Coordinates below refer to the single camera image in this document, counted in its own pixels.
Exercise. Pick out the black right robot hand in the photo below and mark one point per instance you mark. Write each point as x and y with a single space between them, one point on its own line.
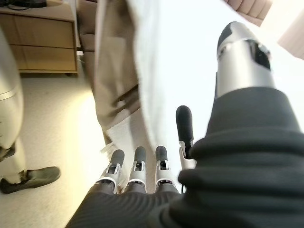
237 166

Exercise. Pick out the white duvet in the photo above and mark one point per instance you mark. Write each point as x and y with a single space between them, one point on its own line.
190 59

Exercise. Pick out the beige square pillow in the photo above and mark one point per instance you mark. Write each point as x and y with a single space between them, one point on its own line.
292 35

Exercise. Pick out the brown tufted headboard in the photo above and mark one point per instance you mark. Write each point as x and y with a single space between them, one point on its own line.
249 10

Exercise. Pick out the beige bedspread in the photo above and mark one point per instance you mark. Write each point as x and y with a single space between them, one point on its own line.
111 59

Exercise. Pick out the dark right robot foot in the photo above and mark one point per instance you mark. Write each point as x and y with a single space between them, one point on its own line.
31 179

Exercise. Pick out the wooden nightstand with drawers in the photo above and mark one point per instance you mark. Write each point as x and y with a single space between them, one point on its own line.
40 42

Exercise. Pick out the silver right robot leg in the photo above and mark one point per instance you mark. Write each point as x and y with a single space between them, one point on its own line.
9 95

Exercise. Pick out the brown upholstered bed frame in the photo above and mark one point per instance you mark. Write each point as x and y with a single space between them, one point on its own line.
86 23

